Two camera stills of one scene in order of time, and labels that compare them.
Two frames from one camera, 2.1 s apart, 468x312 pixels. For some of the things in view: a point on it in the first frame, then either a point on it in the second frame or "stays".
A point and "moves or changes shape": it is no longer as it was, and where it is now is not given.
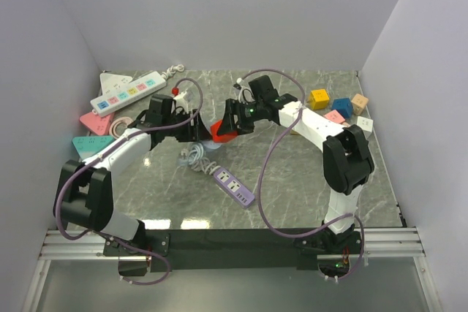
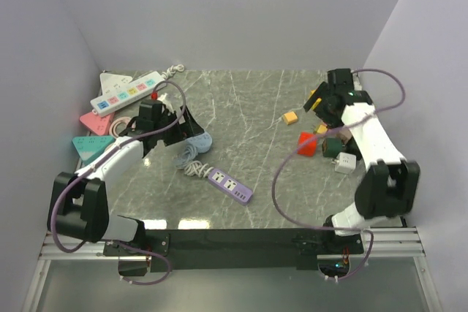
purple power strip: [233, 188] stays
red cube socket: [222, 137] -> [308, 149]
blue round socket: [209, 144] moves or changes shape
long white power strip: [126, 93] stays
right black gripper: [233, 107] -> [328, 120]
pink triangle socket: [102, 125] stays
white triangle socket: [110, 82] stays
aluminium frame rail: [393, 242] stays
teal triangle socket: [86, 145] stays
